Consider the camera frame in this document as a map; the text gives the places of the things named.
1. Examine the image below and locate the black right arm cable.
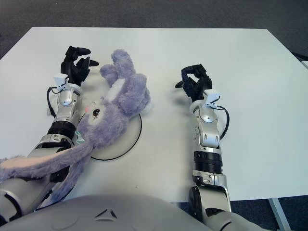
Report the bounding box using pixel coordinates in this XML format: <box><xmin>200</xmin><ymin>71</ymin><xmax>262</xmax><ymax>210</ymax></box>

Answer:
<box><xmin>211</xmin><ymin>105</ymin><xmax>230</xmax><ymax>139</ymax></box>

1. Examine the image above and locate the white plate black rim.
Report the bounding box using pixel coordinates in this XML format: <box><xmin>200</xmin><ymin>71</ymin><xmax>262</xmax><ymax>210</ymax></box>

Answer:
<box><xmin>90</xmin><ymin>113</ymin><xmax>142</xmax><ymax>161</ymax></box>

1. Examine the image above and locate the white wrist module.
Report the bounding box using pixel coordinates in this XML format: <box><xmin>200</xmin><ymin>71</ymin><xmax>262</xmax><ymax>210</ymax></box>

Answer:
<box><xmin>53</xmin><ymin>75</ymin><xmax>68</xmax><ymax>89</ymax></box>
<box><xmin>203</xmin><ymin>89</ymin><xmax>221</xmax><ymax>109</ymax></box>

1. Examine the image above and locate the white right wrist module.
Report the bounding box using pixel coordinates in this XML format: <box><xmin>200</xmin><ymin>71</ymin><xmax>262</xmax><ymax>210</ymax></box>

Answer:
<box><xmin>203</xmin><ymin>89</ymin><xmax>221</xmax><ymax>109</ymax></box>

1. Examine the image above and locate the purple plush bunny doll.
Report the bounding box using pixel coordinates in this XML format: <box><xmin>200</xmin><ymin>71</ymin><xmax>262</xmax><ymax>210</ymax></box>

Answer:
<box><xmin>0</xmin><ymin>49</ymin><xmax>154</xmax><ymax>202</ymax></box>

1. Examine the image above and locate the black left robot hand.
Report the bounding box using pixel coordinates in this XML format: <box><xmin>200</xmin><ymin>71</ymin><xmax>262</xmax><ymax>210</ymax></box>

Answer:
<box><xmin>60</xmin><ymin>46</ymin><xmax>100</xmax><ymax>87</ymax></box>

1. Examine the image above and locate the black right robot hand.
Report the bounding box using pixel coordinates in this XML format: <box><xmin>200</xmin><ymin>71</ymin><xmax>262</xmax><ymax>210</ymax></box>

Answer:
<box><xmin>175</xmin><ymin>64</ymin><xmax>213</xmax><ymax>103</ymax></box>

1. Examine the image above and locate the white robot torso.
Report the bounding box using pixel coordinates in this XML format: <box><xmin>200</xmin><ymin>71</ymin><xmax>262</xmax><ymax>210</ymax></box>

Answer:
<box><xmin>0</xmin><ymin>193</ymin><xmax>214</xmax><ymax>231</ymax></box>

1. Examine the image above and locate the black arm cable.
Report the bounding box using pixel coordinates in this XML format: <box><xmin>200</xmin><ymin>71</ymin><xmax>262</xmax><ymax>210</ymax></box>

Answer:
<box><xmin>47</xmin><ymin>87</ymin><xmax>61</xmax><ymax>117</ymax></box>
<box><xmin>211</xmin><ymin>105</ymin><xmax>230</xmax><ymax>139</ymax></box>

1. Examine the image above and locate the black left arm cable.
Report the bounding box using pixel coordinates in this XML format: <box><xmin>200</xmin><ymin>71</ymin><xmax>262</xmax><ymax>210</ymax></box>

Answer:
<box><xmin>47</xmin><ymin>87</ymin><xmax>61</xmax><ymax>117</ymax></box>

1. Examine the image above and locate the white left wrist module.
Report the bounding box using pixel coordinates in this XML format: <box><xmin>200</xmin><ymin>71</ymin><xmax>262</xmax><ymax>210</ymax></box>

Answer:
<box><xmin>53</xmin><ymin>75</ymin><xmax>68</xmax><ymax>89</ymax></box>

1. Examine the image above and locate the white table leg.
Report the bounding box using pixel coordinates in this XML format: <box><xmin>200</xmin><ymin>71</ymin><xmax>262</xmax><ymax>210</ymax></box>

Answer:
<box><xmin>268</xmin><ymin>198</ymin><xmax>292</xmax><ymax>231</ymax></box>

